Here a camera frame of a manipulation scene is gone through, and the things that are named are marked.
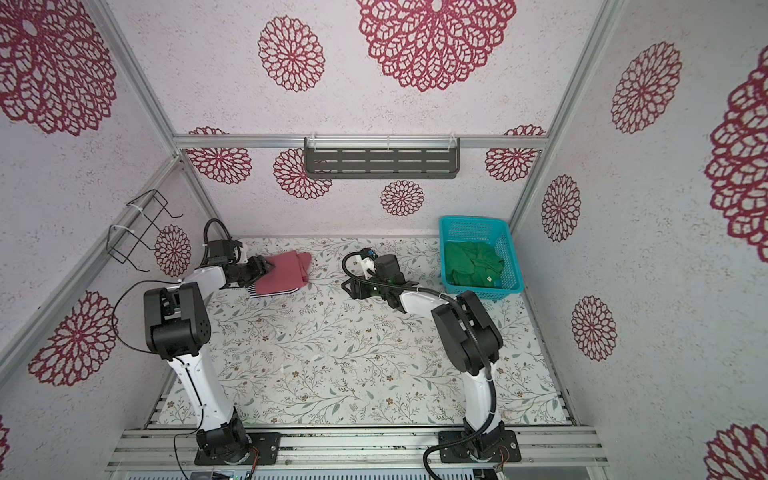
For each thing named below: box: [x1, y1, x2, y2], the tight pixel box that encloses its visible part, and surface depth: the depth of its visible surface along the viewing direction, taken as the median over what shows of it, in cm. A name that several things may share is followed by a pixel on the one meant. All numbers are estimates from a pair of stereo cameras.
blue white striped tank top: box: [247, 284, 301, 298], surface depth 105 cm
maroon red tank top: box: [255, 250, 312, 295], surface depth 105 cm
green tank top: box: [445, 241, 504, 287], surface depth 108 cm
